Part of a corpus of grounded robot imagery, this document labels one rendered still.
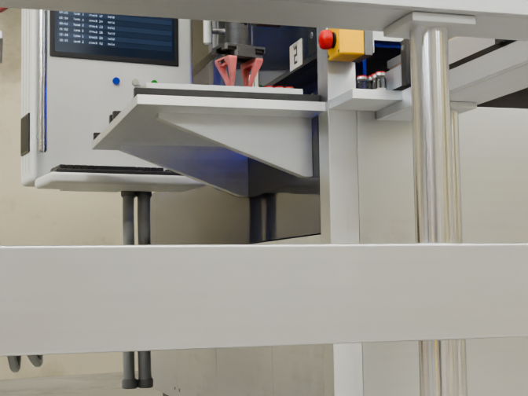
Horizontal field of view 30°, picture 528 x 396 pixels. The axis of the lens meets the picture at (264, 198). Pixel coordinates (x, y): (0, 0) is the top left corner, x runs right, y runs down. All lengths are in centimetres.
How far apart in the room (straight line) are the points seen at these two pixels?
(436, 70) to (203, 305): 43
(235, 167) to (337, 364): 77
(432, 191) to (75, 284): 46
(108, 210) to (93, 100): 272
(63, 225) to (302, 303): 444
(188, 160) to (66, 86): 55
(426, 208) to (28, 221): 437
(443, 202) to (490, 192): 95
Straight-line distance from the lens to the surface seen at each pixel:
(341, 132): 208
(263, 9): 125
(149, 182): 276
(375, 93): 198
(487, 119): 224
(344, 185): 207
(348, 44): 202
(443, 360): 127
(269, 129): 213
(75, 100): 298
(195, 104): 201
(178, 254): 114
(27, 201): 552
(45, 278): 111
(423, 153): 128
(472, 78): 175
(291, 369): 231
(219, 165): 261
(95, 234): 563
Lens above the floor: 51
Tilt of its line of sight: 5 degrees up
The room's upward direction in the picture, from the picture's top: 1 degrees counter-clockwise
